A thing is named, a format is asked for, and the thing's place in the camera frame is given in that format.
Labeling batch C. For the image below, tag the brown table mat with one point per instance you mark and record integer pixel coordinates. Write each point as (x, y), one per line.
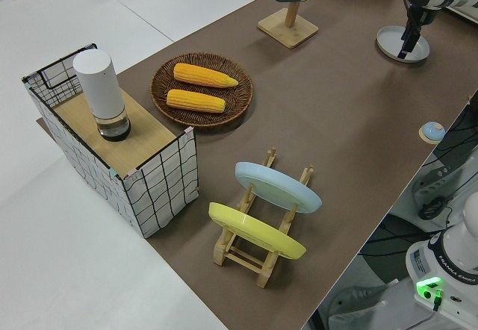
(336, 83)

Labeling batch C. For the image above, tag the light wooden board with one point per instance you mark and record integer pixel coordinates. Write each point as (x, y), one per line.
(149, 139)

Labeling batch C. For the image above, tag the brown wicker basket tray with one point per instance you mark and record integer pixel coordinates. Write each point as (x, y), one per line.
(239, 106)

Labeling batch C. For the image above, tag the light blue plate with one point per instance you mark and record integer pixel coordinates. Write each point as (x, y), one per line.
(276, 188)

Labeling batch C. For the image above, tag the yellow plate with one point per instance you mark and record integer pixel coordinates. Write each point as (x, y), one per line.
(254, 231)

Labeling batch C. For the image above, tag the gray round plate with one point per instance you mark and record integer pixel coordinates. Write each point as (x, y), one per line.
(390, 40)

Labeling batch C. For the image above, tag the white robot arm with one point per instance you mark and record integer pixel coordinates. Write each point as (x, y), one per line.
(459, 263)

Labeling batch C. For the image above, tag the pointed yellow corn cob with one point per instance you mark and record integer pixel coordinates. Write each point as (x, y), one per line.
(201, 75)

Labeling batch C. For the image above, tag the white toaster oven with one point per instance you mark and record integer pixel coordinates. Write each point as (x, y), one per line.
(467, 9)

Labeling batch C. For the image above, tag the white cylinder humidifier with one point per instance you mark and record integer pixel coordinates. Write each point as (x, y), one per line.
(101, 91)

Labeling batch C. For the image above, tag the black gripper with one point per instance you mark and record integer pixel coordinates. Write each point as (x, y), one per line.
(421, 15)

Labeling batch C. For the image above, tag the wooden mug tree stand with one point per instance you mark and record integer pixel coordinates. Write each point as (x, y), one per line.
(287, 33)

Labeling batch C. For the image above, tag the blunt yellow corn cob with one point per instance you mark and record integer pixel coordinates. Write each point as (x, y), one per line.
(194, 101)

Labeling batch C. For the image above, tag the blue service bell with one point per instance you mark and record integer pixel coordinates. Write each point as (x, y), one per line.
(432, 130)

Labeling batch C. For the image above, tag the wooden dish rack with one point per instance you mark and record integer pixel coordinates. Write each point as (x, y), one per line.
(239, 257)

